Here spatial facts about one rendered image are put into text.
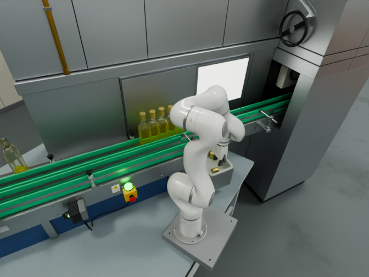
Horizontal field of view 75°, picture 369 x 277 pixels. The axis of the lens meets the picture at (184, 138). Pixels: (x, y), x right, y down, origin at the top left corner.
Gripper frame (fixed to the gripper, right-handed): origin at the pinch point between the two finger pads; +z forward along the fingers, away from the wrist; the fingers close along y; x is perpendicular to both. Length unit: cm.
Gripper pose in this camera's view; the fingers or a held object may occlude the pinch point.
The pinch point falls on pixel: (218, 160)
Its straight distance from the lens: 150.2
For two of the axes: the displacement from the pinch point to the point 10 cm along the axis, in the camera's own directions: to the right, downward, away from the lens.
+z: -0.5, 7.7, 6.4
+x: 9.1, -2.3, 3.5
